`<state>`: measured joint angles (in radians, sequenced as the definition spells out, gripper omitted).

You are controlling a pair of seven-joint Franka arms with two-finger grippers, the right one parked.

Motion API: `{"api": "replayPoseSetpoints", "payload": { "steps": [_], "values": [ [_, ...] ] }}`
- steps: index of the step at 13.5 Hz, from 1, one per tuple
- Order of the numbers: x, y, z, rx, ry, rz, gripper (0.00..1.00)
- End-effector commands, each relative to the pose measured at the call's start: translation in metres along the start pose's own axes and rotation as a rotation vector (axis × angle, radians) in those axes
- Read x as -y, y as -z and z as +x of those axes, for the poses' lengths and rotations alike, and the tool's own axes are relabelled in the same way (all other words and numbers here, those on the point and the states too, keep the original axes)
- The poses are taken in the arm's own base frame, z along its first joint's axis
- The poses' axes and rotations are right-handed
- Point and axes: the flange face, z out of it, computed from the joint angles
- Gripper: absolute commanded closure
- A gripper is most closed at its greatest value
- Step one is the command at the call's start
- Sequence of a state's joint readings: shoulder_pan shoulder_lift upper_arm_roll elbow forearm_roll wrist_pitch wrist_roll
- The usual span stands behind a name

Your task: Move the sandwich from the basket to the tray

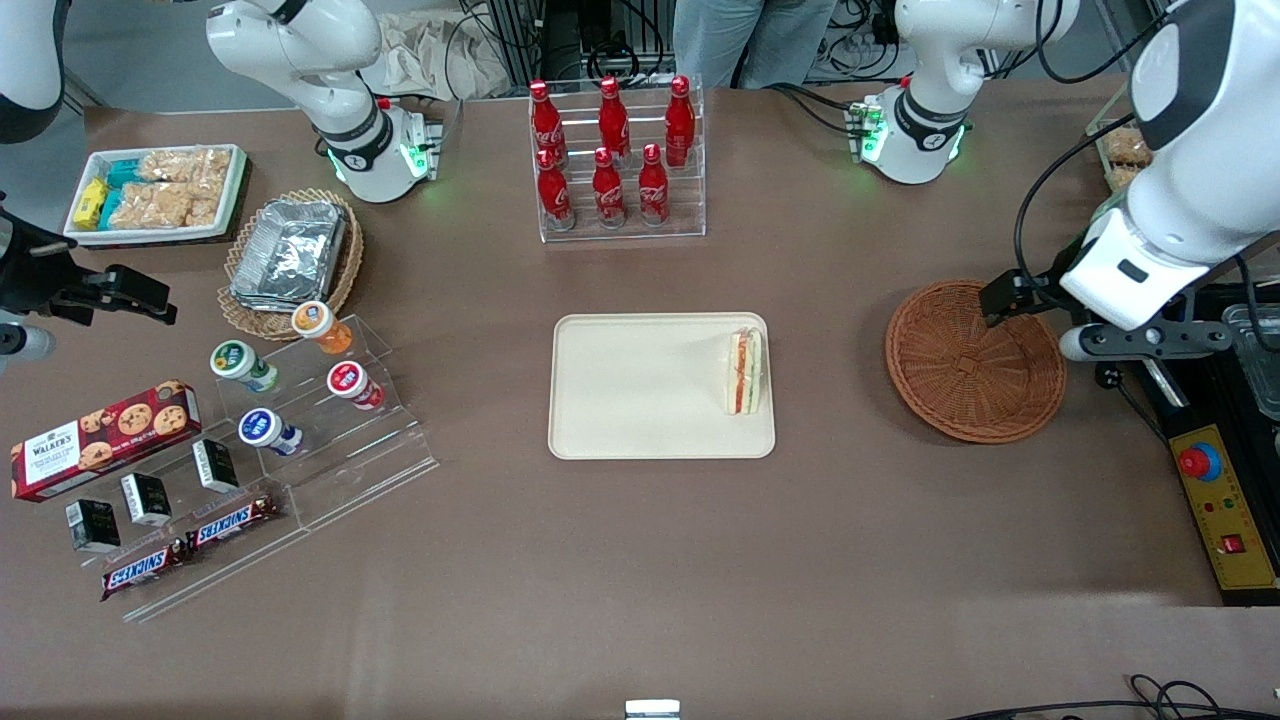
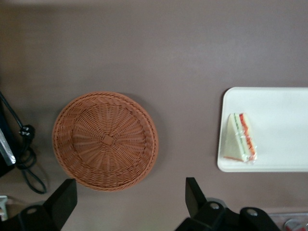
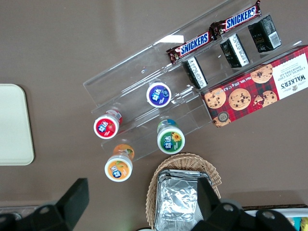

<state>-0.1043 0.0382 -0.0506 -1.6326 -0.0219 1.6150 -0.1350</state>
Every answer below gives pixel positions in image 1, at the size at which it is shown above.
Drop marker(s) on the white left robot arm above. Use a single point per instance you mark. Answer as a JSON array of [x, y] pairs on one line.
[[1200, 190]]

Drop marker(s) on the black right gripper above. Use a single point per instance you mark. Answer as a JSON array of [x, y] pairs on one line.
[[35, 272]]

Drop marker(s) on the small black box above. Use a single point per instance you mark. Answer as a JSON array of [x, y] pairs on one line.
[[215, 465], [93, 525], [146, 500]]

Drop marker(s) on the bagged fried snack packet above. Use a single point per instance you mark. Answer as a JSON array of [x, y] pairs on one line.
[[1124, 177], [1128, 147]]

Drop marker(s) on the blue lid yogurt cup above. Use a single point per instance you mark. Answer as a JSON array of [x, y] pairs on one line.
[[262, 430]]

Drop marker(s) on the clear rice cracker packet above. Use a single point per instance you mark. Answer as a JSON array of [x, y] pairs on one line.
[[165, 205], [185, 165]]

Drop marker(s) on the clear acrylic cup stand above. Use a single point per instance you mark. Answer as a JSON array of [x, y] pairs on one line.
[[370, 460]]

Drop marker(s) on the red Walkers cookie box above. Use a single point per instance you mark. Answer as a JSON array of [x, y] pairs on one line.
[[100, 445]]

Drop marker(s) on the green lid yogurt cup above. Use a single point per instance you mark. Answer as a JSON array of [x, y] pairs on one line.
[[238, 362]]

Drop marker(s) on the person in grey jeans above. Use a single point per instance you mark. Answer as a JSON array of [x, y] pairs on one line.
[[755, 40]]

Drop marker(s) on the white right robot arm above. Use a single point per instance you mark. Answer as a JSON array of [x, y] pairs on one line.
[[330, 90]]

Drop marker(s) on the beige cloth bag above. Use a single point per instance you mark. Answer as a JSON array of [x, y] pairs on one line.
[[430, 55]]

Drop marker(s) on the teal snack packet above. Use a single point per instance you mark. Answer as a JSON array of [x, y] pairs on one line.
[[125, 173], [110, 208]]

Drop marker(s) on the yellow emergency stop control panel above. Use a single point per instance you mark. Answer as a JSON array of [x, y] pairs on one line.
[[1225, 510]]

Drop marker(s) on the brown round wicker basket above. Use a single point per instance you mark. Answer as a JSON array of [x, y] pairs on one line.
[[960, 370]]

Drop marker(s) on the Snickers chocolate bar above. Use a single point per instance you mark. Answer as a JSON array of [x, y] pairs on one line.
[[230, 523], [140, 570]]

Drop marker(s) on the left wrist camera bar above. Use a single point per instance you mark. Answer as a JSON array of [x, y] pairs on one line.
[[1150, 340]]

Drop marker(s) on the clear acrylic snack stand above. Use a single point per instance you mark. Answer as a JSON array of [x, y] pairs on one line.
[[220, 570]]

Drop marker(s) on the small white block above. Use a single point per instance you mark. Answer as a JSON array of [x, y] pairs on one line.
[[652, 709]]

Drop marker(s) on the clear acrylic bottle rack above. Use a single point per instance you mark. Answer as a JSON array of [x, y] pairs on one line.
[[625, 233]]

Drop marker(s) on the cream rectangular serving tray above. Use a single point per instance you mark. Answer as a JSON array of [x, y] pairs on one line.
[[640, 390]]

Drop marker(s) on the triangular white bread sandwich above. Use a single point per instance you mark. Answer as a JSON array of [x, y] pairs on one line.
[[744, 372]]

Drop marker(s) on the orange lid yogurt cup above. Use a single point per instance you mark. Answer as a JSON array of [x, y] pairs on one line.
[[318, 325]]

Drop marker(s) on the light tan wicker basket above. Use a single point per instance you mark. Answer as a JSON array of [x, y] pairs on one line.
[[340, 280]]

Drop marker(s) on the white rectangular snack tray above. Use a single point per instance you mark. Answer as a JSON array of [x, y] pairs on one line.
[[150, 236]]

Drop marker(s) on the red lid yogurt cup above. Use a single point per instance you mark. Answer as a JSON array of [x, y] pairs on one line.
[[350, 382]]

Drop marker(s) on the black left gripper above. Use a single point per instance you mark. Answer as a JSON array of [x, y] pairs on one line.
[[1037, 284]]

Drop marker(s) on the stacked aluminium foil trays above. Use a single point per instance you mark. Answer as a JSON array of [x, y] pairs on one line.
[[290, 250]]

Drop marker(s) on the black countertop appliance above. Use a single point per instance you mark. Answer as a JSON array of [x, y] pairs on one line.
[[1200, 400]]

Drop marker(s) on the red cola bottle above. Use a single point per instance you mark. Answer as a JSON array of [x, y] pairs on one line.
[[653, 190], [680, 125], [555, 195], [608, 195], [613, 120], [545, 120]]

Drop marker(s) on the yellow snack packet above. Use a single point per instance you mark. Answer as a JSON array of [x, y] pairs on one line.
[[90, 203]]

